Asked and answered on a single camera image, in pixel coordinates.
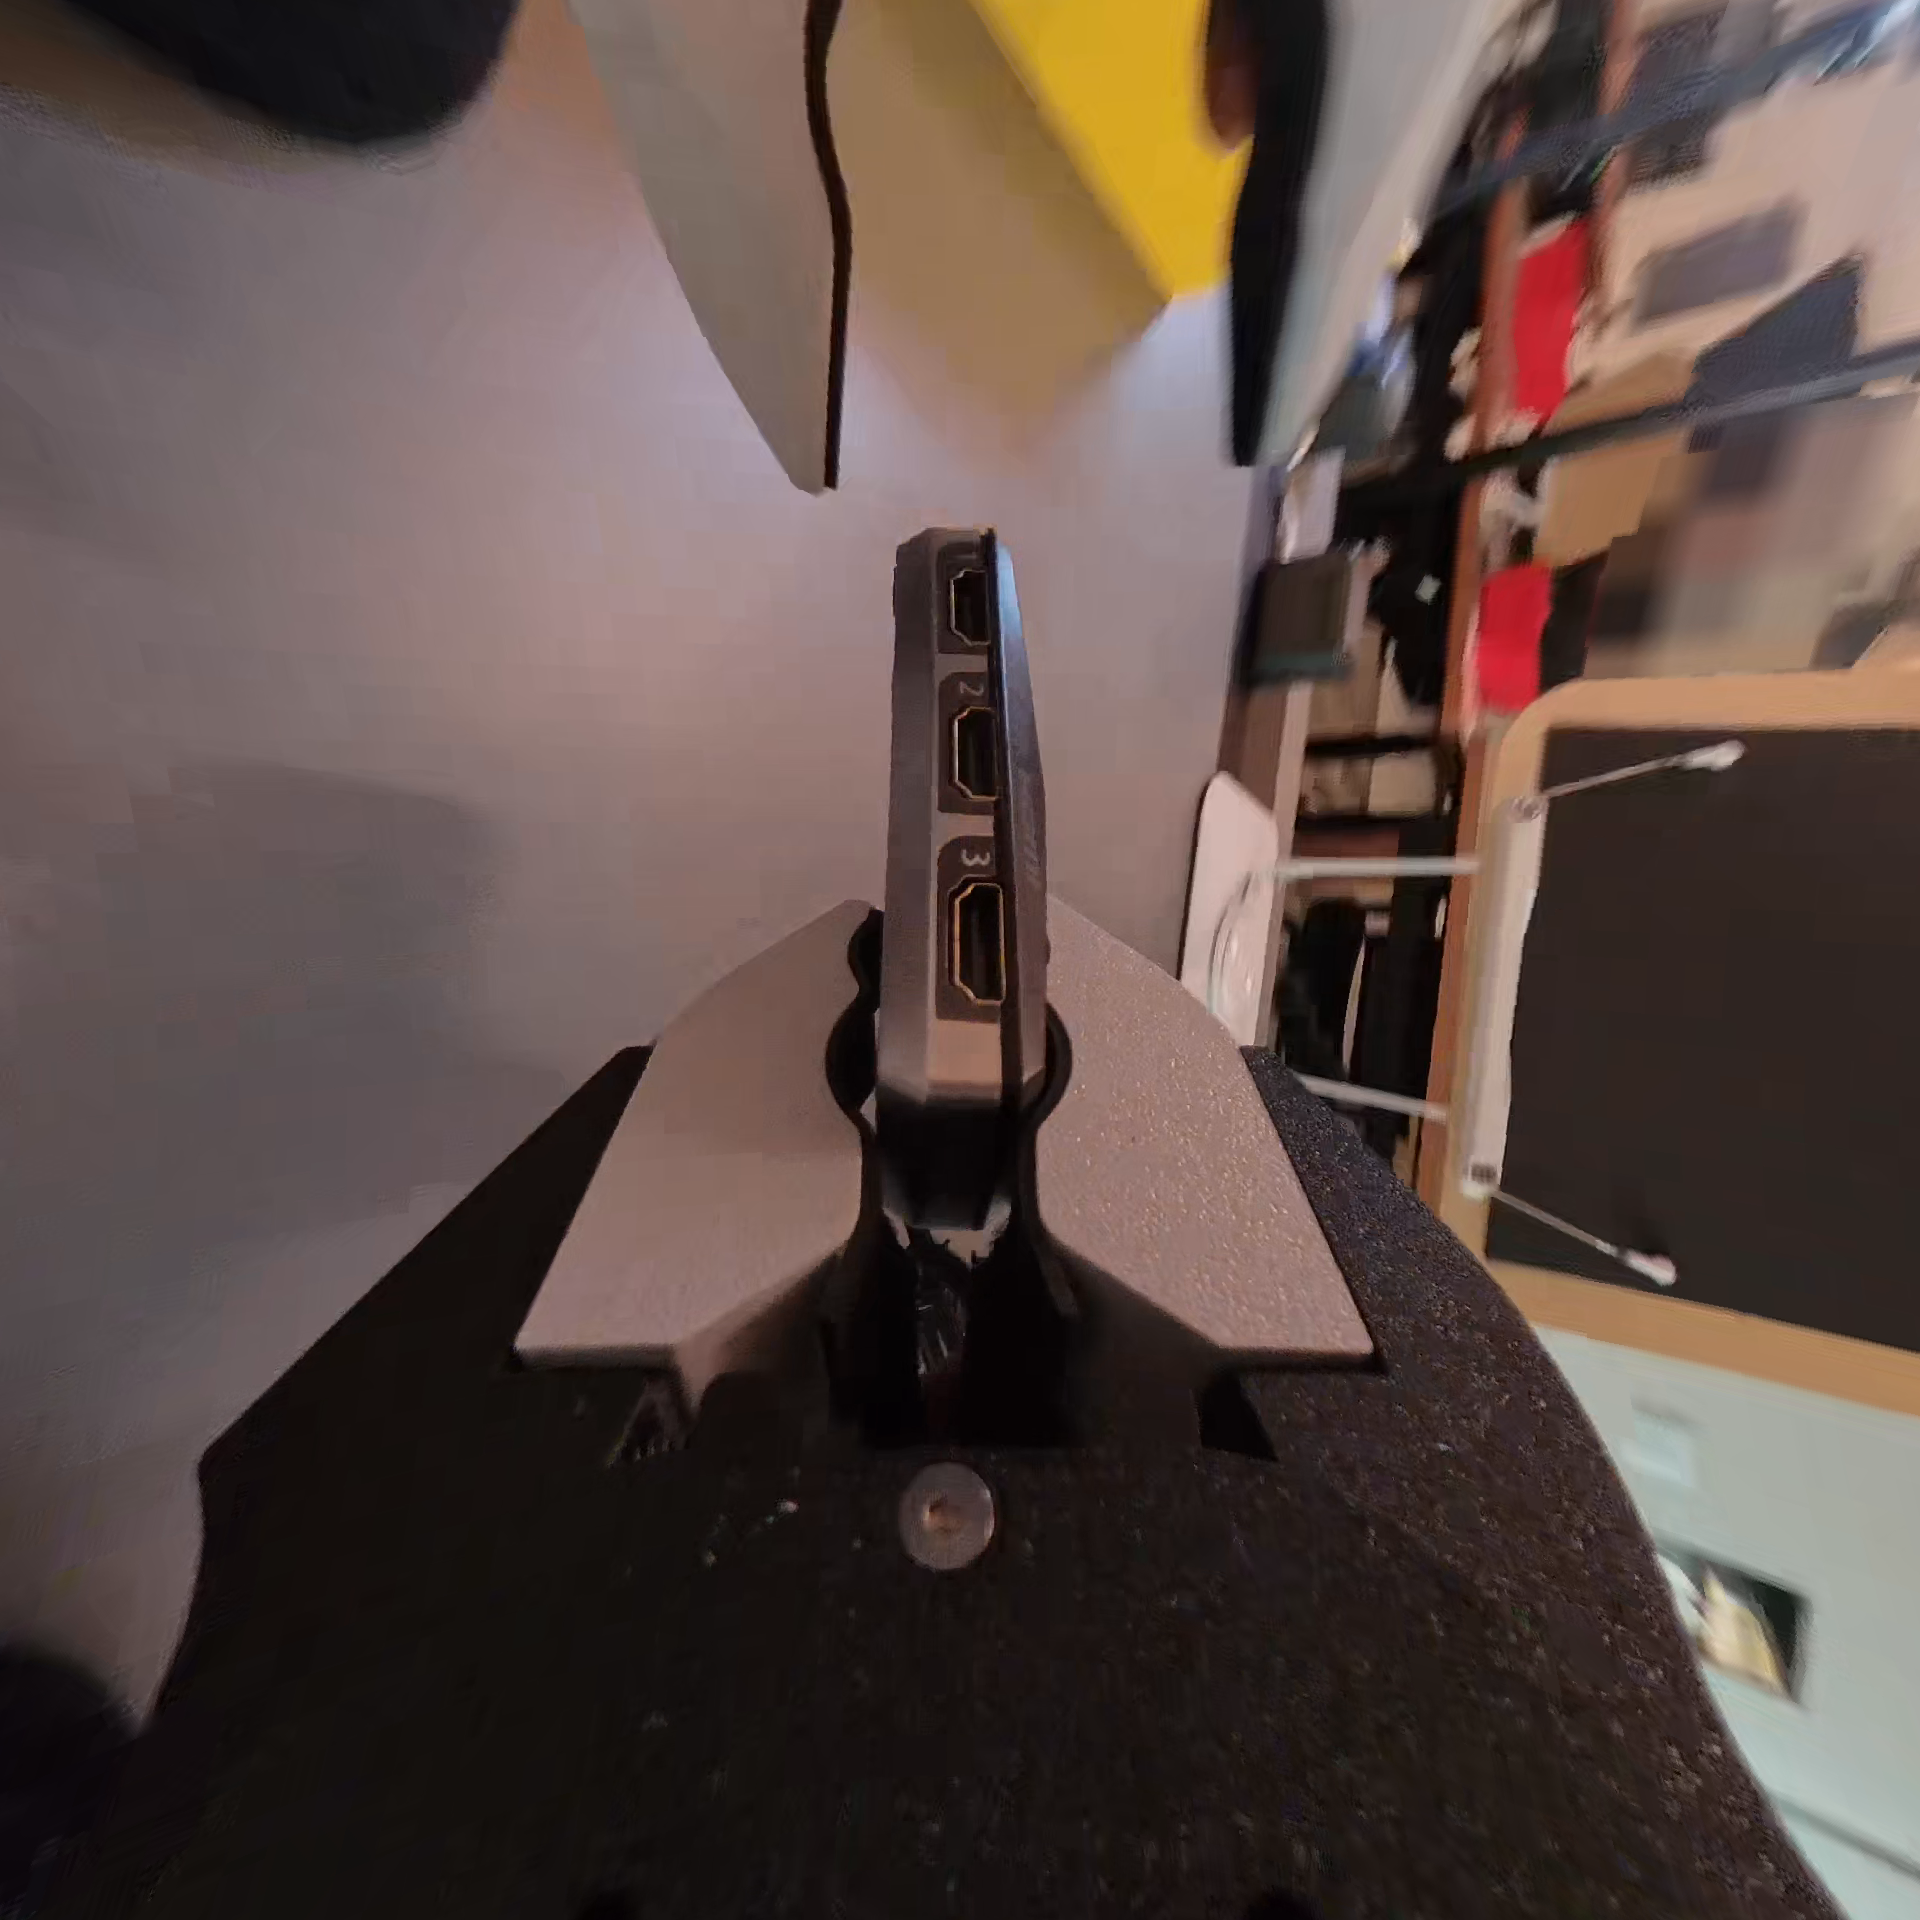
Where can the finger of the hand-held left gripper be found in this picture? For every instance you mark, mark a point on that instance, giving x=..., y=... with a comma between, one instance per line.
x=705, y=149
x=932, y=225

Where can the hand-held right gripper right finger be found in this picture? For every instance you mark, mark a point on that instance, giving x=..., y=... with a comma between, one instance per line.
x=1184, y=1201

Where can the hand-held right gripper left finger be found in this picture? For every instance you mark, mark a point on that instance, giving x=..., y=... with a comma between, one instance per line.
x=705, y=1184

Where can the grey desk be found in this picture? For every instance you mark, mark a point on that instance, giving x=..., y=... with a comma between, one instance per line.
x=375, y=599

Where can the yellow plastic bin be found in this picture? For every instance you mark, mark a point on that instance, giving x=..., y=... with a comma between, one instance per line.
x=1109, y=119

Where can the black bumpy pad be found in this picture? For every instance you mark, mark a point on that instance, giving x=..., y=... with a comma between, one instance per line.
x=301, y=61

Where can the red plastic bin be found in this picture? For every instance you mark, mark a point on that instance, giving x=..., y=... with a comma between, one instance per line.
x=1552, y=323

